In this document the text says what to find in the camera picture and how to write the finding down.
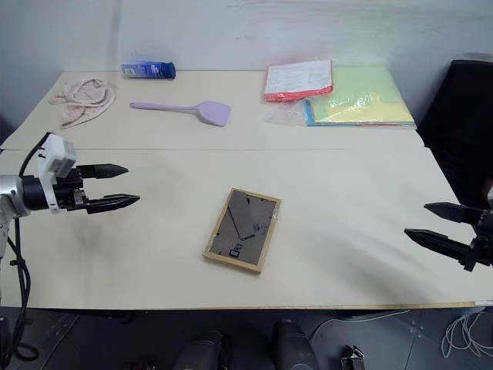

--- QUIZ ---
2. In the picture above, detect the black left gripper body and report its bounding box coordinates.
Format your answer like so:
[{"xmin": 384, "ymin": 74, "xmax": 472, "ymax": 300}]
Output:
[{"xmin": 53, "ymin": 165, "xmax": 89, "ymax": 212}]

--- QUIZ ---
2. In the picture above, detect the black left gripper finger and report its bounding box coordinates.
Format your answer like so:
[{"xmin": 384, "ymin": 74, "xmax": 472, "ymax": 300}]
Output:
[
  {"xmin": 79, "ymin": 164, "xmax": 129, "ymax": 180},
  {"xmin": 85, "ymin": 194, "xmax": 141, "ymax": 215}
]

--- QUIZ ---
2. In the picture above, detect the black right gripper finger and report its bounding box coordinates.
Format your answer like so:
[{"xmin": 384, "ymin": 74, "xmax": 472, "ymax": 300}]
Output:
[
  {"xmin": 423, "ymin": 201, "xmax": 485, "ymax": 225},
  {"xmin": 404, "ymin": 228, "xmax": 474, "ymax": 267}
]

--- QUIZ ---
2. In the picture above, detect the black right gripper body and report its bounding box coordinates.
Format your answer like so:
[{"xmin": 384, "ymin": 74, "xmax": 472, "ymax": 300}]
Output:
[{"xmin": 464, "ymin": 210, "xmax": 493, "ymax": 273}]

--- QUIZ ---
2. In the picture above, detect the pink crumpled cloth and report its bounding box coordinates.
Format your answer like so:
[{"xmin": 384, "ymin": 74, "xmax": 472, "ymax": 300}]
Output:
[{"xmin": 49, "ymin": 76, "xmax": 118, "ymax": 130}]

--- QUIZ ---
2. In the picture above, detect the black office chair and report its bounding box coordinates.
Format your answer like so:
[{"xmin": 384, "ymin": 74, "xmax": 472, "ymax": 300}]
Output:
[{"xmin": 418, "ymin": 52, "xmax": 493, "ymax": 211}]

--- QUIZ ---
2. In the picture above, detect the lilac silicone spatula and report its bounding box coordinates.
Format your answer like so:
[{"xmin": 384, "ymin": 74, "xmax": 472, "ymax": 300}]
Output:
[{"xmin": 129, "ymin": 100, "xmax": 233, "ymax": 128}]

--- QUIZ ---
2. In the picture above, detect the blue cylindrical can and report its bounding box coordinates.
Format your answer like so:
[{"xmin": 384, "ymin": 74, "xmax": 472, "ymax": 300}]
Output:
[{"xmin": 121, "ymin": 60, "xmax": 176, "ymax": 80}]

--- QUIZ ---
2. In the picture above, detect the coloured paper pack in plastic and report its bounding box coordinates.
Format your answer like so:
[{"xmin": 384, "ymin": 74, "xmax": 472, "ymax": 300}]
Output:
[{"xmin": 264, "ymin": 65, "xmax": 418, "ymax": 130}]

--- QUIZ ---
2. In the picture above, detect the dark rounded robot foot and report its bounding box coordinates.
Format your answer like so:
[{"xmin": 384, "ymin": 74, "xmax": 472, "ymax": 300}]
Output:
[
  {"xmin": 271, "ymin": 319, "xmax": 319, "ymax": 370},
  {"xmin": 177, "ymin": 329, "xmax": 226, "ymax": 370}
]

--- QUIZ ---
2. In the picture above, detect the red paper pack in plastic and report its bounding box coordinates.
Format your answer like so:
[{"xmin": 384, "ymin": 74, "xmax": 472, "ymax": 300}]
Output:
[{"xmin": 263, "ymin": 58, "xmax": 334, "ymax": 103}]

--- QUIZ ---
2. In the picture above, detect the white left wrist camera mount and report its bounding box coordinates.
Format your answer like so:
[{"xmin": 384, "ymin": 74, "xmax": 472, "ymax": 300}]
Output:
[{"xmin": 37, "ymin": 133, "xmax": 79, "ymax": 214}]

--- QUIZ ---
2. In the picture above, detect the white cable on floor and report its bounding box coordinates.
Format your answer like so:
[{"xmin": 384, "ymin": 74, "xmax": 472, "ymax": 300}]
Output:
[{"xmin": 348, "ymin": 306, "xmax": 493, "ymax": 358}]

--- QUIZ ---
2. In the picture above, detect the wooden picture frame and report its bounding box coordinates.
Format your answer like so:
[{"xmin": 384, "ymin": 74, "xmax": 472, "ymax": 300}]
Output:
[{"xmin": 203, "ymin": 187, "xmax": 282, "ymax": 276}]

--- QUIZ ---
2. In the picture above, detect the small metal floor bracket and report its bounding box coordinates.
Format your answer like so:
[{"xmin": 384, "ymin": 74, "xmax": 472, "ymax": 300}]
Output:
[{"xmin": 340, "ymin": 345, "xmax": 369, "ymax": 370}]

